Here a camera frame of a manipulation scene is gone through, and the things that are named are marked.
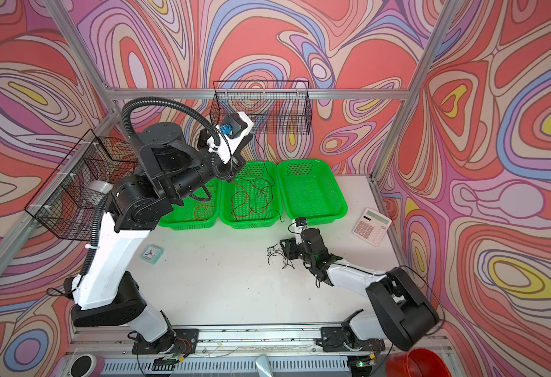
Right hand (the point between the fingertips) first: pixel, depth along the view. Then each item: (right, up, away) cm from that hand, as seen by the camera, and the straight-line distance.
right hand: (287, 244), depth 88 cm
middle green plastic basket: (-16, +17, +22) cm, 31 cm away
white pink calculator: (+37, +6, +10) cm, 39 cm away
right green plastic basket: (+12, +22, +28) cm, 38 cm away
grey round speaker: (-59, -30, -23) cm, 70 cm away
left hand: (-10, +31, -40) cm, 52 cm away
